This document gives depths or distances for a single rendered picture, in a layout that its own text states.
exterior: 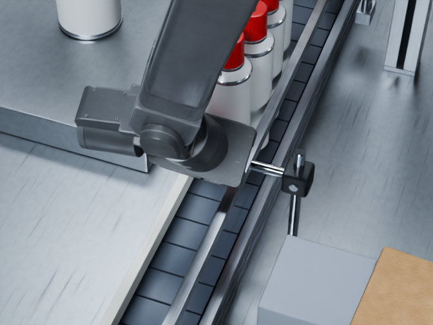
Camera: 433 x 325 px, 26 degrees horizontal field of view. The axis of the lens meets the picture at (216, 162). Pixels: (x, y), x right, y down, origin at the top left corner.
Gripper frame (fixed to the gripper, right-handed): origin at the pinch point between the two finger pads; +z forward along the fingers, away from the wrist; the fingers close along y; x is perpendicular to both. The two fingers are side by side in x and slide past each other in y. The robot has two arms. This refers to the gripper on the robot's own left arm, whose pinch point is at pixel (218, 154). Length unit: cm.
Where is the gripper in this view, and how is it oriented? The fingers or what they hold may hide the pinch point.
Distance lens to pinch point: 106.1
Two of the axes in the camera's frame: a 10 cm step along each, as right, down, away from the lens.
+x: -2.9, 9.6, -0.4
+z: 1.9, 1.0, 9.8
